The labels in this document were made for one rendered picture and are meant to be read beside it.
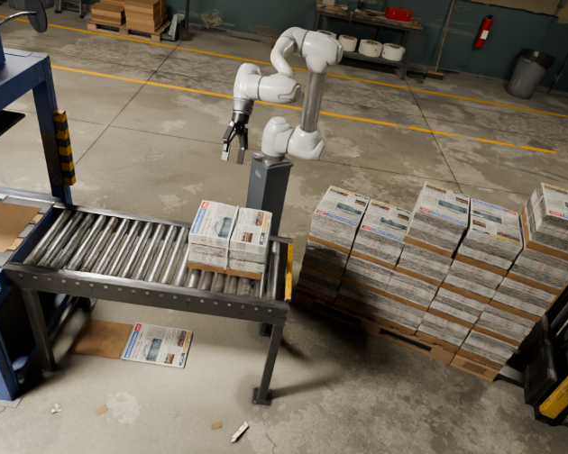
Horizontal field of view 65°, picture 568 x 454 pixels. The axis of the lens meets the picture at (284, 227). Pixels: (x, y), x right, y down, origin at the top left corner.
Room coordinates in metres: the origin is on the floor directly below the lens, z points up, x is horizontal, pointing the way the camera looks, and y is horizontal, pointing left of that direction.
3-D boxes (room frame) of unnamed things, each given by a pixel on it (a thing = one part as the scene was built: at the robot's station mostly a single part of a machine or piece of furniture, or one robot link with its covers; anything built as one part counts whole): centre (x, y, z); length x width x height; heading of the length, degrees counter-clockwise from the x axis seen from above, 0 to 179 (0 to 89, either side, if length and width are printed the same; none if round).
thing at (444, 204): (2.29, -0.90, 1.07); 0.37 x 0.29 x 0.01; 164
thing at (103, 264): (1.67, 0.85, 0.77); 0.47 x 0.05 x 0.05; 4
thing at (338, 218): (2.32, -0.77, 0.42); 1.17 x 0.39 x 0.83; 76
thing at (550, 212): (2.15, -1.48, 0.65); 0.39 x 0.30 x 1.29; 166
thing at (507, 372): (2.07, -1.27, 0.05); 1.05 x 0.10 x 0.04; 76
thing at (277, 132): (2.53, 0.15, 1.17); 0.18 x 0.16 x 0.22; 77
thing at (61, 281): (1.44, 0.57, 0.74); 1.34 x 0.05 x 0.12; 94
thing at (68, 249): (1.66, 1.04, 0.77); 0.47 x 0.05 x 0.05; 4
